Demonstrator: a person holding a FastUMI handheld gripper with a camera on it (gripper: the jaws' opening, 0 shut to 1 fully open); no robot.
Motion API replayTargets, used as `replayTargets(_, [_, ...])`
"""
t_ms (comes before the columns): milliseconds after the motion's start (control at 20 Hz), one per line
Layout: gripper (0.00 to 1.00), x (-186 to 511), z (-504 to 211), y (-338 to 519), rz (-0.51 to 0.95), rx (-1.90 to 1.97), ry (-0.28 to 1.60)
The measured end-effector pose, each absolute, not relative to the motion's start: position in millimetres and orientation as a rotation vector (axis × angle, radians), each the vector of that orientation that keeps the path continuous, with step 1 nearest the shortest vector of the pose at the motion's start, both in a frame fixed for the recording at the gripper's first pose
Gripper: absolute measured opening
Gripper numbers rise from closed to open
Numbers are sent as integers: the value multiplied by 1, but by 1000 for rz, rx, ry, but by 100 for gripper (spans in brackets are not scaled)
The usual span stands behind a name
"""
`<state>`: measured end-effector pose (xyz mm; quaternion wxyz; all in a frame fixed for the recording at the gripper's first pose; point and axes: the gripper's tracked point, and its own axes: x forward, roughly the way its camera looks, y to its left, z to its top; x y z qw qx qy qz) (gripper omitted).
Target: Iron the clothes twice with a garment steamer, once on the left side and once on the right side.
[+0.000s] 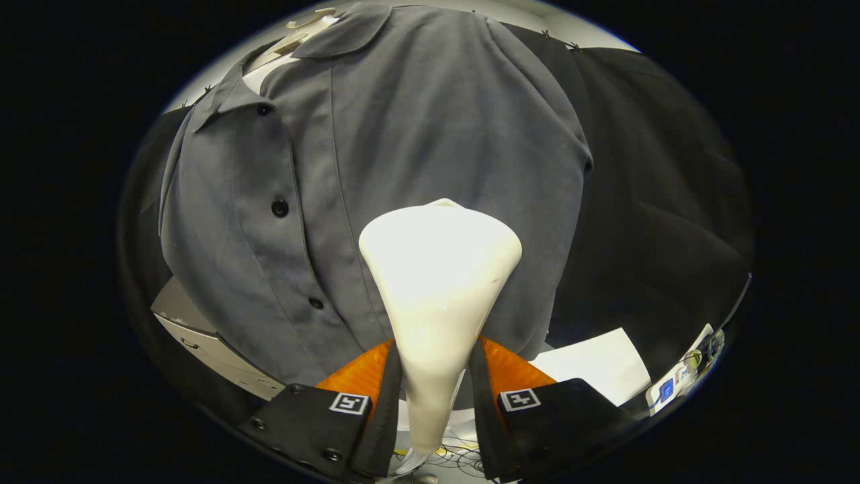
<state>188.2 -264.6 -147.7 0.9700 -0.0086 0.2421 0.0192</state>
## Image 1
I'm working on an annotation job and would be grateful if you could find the grey cabinet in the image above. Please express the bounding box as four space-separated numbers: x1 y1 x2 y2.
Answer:
151 277 286 402

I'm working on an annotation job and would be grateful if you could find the grey button-up shirt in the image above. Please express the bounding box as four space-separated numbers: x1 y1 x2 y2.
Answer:
159 1 593 391

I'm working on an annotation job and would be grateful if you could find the cream clothes hanger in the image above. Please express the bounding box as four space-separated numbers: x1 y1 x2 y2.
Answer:
265 7 337 58

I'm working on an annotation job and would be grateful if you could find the tangle of floor cables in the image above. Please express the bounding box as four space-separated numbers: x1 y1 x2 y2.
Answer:
393 430 484 475

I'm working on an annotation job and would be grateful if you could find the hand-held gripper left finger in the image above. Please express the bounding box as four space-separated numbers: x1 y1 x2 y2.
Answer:
236 338 404 481

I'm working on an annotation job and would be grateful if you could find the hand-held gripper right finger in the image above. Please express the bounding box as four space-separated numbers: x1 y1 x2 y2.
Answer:
468 334 639 481

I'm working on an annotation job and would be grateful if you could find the white garment steamer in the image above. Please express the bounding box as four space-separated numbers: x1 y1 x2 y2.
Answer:
358 198 523 471

